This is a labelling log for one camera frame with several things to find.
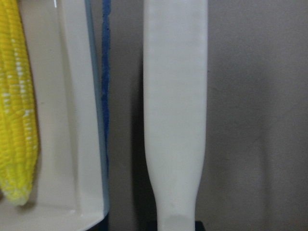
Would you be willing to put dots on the beige plastic dustpan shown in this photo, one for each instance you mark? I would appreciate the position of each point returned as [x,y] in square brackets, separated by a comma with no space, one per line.
[68,192]

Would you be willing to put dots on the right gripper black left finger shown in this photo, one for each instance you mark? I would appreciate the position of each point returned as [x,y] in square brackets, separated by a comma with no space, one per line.
[151,226]

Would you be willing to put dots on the beige black hand brush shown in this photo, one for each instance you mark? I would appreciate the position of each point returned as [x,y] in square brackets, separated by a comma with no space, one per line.
[174,96]

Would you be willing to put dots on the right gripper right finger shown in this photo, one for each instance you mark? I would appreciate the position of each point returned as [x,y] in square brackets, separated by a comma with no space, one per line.
[199,226]

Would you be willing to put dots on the yellow toy corn cob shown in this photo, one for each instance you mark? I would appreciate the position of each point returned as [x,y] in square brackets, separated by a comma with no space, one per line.
[18,124]

